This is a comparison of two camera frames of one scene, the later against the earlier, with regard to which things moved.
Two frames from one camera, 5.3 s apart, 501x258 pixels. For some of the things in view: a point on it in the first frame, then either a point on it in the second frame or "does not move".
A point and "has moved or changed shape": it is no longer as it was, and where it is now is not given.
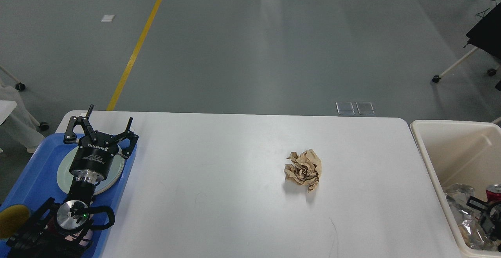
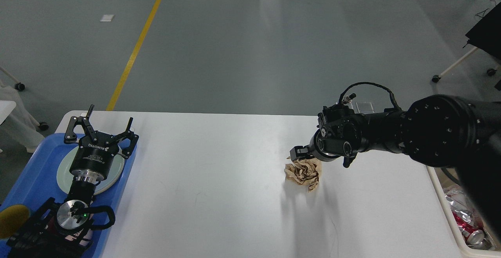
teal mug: [12, 219] does not move
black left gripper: [96, 152] does not move
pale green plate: [65, 178] does not move
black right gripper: [492, 230] → [300, 152]
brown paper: [304, 169] does not move
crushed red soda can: [493, 197] has moved or changed shape
